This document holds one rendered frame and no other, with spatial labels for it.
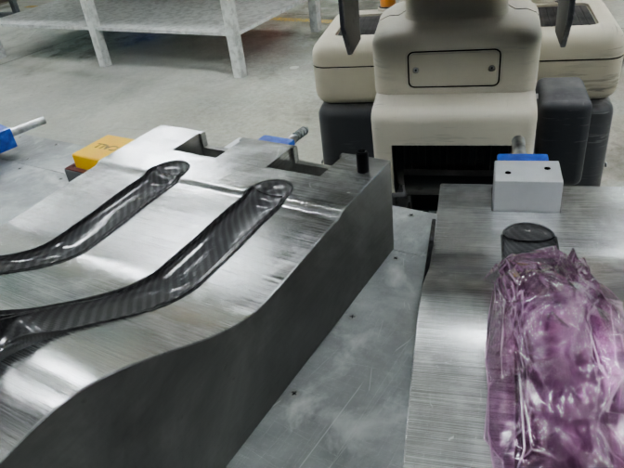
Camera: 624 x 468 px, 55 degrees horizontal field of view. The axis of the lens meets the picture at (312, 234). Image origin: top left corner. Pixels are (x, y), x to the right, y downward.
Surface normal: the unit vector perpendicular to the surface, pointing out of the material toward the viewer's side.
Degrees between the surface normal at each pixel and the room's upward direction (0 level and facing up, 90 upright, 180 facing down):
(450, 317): 4
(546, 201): 90
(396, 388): 0
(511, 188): 90
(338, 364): 0
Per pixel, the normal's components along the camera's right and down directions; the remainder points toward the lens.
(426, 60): -0.22, 0.66
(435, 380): -0.16, -0.66
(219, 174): -0.11, -0.83
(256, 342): 0.86, 0.20
